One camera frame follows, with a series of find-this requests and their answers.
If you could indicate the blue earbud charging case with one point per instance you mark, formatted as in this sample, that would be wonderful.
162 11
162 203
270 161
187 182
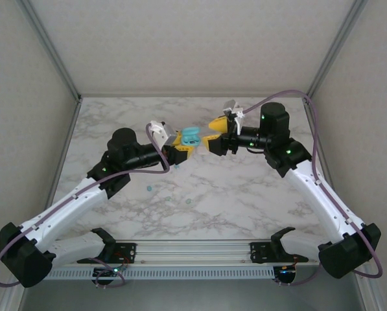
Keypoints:
190 131

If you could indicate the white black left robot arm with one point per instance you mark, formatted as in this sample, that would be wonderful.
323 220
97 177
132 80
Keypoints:
66 214

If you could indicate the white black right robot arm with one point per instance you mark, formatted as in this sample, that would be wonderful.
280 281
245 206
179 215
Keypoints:
319 204

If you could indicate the black left controller board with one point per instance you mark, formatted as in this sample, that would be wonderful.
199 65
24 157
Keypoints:
105 274

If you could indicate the black controller board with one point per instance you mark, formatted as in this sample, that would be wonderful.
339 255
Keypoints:
105 274
288 277

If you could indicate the black right controller board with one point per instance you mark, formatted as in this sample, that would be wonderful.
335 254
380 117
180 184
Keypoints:
288 277

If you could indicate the aluminium frame crossbar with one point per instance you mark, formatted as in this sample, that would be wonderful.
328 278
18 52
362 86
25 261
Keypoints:
193 95

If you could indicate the aluminium table side rail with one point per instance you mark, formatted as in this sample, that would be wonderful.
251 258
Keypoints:
323 162
68 136

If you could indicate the aluminium frame post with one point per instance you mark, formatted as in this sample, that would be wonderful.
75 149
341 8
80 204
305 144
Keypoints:
52 48
334 48

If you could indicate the aluminium mounting rail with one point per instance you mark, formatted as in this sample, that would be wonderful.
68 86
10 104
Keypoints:
193 251

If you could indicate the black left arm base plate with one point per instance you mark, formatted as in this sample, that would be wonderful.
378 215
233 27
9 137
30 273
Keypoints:
125 247

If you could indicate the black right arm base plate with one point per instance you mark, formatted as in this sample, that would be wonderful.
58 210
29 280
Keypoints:
259 251

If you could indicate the aluminium frame leg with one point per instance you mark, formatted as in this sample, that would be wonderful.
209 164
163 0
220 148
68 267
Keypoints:
371 294
11 299

